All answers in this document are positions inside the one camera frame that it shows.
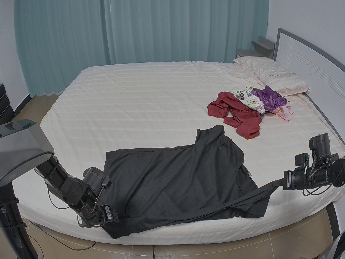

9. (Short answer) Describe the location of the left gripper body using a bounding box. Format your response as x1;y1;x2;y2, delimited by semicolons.
78;196;119;228

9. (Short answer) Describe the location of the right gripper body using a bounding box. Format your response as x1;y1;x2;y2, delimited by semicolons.
283;167;332;191

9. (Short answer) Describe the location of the black T-shirt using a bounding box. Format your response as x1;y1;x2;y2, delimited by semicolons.
103;125;281;239

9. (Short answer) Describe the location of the dark red garment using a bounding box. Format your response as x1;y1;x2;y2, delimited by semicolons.
207;91;262;139

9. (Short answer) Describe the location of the pink garment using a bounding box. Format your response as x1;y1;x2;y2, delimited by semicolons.
273;104;294;122

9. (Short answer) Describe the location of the purple garment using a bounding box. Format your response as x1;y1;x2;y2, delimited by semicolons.
251;85;287;113

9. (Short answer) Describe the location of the white printed garment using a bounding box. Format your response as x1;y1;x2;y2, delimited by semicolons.
233;86;266;114

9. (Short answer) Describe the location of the cream pillow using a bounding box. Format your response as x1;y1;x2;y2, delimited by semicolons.
232;56;310;96

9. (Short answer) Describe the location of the bed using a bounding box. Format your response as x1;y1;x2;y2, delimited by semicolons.
5;27;345;245

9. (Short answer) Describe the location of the grey bedside table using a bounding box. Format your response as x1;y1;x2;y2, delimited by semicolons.
237;35;275;59

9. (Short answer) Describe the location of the black ribbed furniture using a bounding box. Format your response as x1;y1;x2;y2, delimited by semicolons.
0;83;14;123

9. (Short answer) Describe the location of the blue-green curtain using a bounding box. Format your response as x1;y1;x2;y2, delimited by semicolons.
13;0;270;96

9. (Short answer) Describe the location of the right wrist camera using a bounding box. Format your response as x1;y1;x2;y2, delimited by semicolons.
295;153;309;169

